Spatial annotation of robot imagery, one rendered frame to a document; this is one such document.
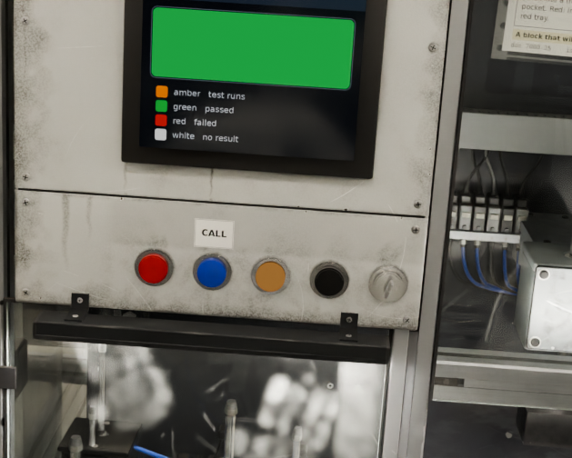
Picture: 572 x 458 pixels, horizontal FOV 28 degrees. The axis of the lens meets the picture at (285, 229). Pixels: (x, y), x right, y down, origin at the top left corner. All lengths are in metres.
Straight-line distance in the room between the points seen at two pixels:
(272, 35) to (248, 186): 0.16
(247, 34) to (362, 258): 0.25
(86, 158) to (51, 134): 0.04
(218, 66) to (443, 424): 0.80
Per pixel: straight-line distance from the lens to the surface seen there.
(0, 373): 1.27
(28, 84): 1.16
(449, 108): 1.14
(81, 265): 1.19
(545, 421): 1.46
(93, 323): 1.17
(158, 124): 1.12
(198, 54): 1.10
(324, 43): 1.09
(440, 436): 1.73
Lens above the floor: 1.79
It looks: 16 degrees down
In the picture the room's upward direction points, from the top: 4 degrees clockwise
